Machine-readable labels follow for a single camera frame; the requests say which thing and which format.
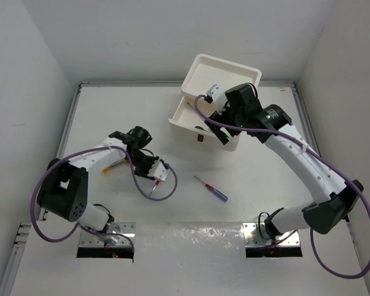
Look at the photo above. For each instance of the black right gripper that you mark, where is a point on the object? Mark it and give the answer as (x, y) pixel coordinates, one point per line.
(219, 131)

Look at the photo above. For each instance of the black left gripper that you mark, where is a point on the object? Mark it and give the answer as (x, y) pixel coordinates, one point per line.
(145, 172)

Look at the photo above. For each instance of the blue red screwdriver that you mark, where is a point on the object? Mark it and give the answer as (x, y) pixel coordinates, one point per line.
(154, 188)
(213, 190)

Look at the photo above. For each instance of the short green stubby screwdriver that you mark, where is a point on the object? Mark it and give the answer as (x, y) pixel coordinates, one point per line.
(202, 128)

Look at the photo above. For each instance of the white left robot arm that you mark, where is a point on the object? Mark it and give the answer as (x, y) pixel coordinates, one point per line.
(65, 190)

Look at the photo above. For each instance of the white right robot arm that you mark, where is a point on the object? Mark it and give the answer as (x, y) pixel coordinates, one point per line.
(332, 197)

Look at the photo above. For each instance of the white front cover board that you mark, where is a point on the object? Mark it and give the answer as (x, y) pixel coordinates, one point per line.
(176, 259)

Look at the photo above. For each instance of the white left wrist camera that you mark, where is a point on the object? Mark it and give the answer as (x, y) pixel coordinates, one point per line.
(159, 171)

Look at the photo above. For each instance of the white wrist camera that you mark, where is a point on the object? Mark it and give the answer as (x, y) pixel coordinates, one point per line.
(217, 94)
(159, 171)

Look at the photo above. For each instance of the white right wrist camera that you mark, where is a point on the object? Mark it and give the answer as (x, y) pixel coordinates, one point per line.
(217, 94)

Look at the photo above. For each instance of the yellow handled small tool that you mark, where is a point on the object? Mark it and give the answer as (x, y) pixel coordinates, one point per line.
(106, 170)

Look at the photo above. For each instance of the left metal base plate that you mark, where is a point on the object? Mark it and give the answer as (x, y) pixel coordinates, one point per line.
(119, 236)

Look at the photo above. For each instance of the metal base plate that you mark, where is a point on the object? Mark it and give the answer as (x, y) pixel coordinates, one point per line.
(254, 237)
(119, 236)

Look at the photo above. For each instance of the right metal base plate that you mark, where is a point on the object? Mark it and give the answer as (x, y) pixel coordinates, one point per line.
(254, 237)

